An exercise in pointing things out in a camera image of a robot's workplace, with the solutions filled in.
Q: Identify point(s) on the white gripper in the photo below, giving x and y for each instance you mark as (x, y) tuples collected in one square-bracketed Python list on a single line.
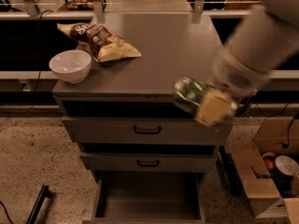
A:
[(234, 73)]

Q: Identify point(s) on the crushed green soda can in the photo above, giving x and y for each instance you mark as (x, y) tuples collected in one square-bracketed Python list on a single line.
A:
[(189, 94)]

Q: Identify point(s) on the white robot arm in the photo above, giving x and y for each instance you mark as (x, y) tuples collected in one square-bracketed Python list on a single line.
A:
[(261, 42)]

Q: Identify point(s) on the grey metal drawer cabinet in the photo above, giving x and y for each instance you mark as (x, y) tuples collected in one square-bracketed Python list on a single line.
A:
[(172, 44)]

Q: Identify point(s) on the middle grey drawer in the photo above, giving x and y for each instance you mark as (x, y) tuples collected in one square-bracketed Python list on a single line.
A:
[(147, 163)]

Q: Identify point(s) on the grey drawer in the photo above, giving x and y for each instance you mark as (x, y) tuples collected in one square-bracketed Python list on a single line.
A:
[(147, 163), (147, 198), (145, 131)]

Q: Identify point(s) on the bottom grey drawer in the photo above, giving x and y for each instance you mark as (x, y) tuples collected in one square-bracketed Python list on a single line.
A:
[(147, 198)]

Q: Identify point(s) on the top grey drawer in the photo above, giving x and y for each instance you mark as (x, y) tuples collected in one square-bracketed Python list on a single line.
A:
[(145, 131)]

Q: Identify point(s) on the red apple in box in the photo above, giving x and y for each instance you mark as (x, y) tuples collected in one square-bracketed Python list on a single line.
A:
[(270, 165)]

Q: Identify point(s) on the white bowl in box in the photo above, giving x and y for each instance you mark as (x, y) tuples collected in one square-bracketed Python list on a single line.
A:
[(286, 165)]

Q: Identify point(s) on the open cardboard box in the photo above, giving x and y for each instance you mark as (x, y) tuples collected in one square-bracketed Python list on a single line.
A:
[(280, 137)]

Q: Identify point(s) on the brown and yellow chip bag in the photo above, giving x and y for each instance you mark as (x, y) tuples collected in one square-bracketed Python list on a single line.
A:
[(104, 45)]

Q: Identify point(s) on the white ceramic bowl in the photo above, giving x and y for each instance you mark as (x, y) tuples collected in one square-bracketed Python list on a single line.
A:
[(71, 66)]

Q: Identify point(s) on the black bar on floor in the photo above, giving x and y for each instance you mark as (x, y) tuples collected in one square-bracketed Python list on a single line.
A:
[(42, 195)]

